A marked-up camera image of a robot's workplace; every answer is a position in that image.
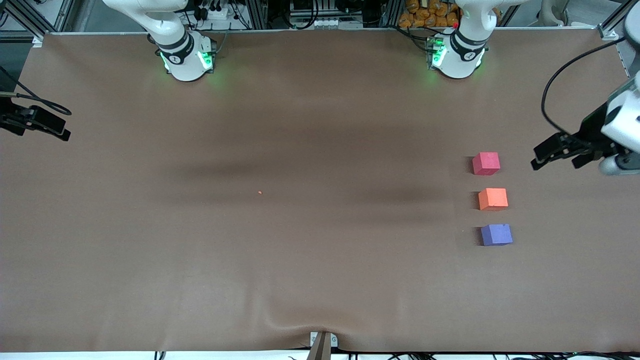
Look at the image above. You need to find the white connector strip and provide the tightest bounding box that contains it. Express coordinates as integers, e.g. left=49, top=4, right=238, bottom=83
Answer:
left=292, top=17, right=342, bottom=29

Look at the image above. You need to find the metal table clamp bracket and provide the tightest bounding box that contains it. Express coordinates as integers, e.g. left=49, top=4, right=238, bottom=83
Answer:
left=309, top=331, right=339, bottom=348

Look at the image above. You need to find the brown table mat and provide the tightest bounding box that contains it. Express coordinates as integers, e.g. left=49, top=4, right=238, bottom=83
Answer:
left=0, top=27, right=640, bottom=353

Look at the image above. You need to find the pile of orange plush items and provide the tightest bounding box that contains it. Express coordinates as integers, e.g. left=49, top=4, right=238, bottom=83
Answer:
left=398, top=0, right=460, bottom=29

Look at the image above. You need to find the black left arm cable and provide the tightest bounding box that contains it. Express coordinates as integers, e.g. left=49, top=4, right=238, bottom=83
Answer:
left=541, top=37, right=626, bottom=147

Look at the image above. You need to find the red foam block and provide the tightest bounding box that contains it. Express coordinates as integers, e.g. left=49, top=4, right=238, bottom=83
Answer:
left=472, top=152, right=501, bottom=176

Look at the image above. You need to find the purple foam block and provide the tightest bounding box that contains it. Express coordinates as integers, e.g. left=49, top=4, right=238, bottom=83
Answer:
left=480, top=223, right=514, bottom=247

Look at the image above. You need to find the aluminium frame profile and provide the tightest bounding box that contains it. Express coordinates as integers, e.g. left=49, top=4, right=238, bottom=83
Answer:
left=0, top=0, right=47, bottom=42
left=597, top=0, right=640, bottom=41

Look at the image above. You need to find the orange foam block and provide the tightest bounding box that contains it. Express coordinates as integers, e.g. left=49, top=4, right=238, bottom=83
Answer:
left=477, top=188, right=509, bottom=211

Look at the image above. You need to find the white power strip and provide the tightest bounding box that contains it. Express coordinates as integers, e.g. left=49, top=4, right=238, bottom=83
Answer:
left=200, top=4, right=237, bottom=22

